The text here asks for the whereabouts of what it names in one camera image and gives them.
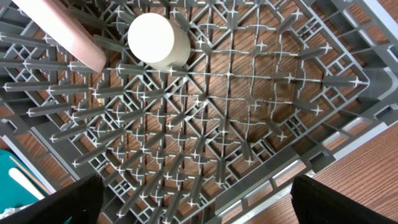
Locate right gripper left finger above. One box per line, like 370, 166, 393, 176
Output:
1, 174, 105, 224

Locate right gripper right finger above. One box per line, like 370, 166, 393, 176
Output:
290, 175, 397, 224

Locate white plastic cup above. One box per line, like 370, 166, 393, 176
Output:
127, 13, 190, 70

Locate pink round plate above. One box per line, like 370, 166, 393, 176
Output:
13, 0, 106, 72

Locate grey dishwasher rack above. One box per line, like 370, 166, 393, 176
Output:
1, 1, 397, 223

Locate wooden chopstick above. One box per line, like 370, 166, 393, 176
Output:
9, 156, 52, 195

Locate teal serving tray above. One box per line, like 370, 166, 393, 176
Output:
1, 149, 48, 213

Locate white plastic fork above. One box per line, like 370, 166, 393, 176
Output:
9, 167, 45, 200

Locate crumpled white napkin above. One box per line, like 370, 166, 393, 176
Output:
0, 208, 21, 220

